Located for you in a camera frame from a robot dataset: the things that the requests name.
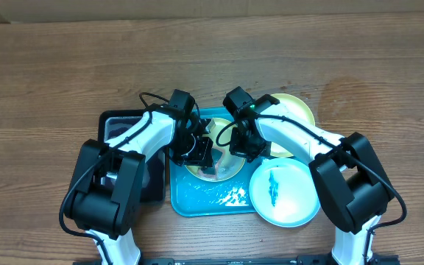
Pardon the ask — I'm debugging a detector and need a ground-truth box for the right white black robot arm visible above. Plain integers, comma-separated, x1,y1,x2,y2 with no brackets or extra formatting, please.
223,93,398,264

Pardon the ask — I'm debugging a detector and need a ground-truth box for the teal plastic tray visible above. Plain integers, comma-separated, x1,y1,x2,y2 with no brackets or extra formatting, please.
169,106,268,218

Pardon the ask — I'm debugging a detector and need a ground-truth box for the yellow plate with blue stain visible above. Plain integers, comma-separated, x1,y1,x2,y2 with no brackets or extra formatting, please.
186,118,245,180

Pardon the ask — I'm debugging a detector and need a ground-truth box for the pink sponge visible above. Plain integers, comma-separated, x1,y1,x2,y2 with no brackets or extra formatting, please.
197,148,230,182

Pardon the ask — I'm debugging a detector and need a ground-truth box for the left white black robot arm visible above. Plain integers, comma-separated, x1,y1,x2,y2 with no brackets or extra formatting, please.
59,103,213,264

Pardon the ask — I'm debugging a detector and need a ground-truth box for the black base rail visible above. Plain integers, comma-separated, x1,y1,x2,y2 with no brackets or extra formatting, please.
73,253,400,265

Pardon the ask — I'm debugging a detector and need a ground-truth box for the light blue plate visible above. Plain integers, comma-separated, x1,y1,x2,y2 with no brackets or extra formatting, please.
249,158,320,228

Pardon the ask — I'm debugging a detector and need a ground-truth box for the black water tray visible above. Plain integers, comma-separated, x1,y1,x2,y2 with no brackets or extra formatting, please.
98,110,166,204

